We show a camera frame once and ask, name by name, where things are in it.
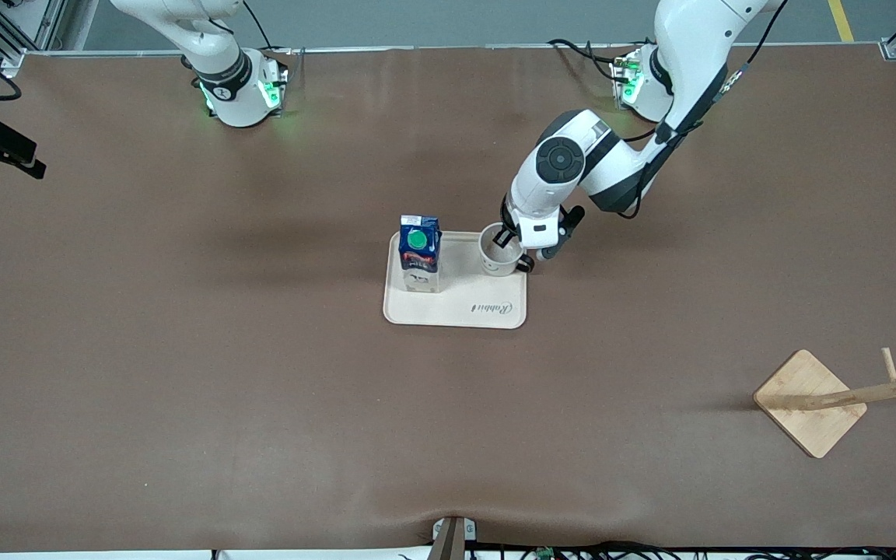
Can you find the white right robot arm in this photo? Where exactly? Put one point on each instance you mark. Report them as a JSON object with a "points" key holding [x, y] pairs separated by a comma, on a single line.
{"points": [[222, 54]]}

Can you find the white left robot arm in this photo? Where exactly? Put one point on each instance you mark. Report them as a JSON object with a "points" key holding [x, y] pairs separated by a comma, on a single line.
{"points": [[565, 159]]}

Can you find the grey metal camera bracket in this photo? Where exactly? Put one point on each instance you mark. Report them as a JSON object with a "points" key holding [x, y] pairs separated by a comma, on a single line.
{"points": [[452, 535]]}

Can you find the wooden cup rack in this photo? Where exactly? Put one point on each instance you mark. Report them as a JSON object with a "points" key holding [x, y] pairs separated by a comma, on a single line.
{"points": [[802, 404]]}

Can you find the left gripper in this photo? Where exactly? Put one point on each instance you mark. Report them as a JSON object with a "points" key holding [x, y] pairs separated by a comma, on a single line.
{"points": [[507, 220]]}

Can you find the cream rabbit print tray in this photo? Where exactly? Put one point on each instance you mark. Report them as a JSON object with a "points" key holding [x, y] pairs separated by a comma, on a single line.
{"points": [[471, 299]]}

